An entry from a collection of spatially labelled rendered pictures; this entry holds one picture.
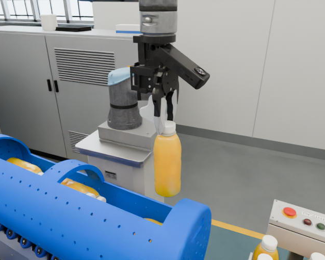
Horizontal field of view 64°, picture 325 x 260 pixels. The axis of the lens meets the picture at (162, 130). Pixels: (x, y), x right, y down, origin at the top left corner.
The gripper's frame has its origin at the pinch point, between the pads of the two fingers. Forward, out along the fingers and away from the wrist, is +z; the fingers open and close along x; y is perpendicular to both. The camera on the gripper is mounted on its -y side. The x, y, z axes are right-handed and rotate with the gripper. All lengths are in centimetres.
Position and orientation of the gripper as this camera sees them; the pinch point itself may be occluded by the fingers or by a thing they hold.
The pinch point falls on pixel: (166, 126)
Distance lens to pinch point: 60.7
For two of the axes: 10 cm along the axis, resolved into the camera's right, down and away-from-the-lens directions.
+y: -8.8, -2.1, 4.3
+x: -4.8, 3.8, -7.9
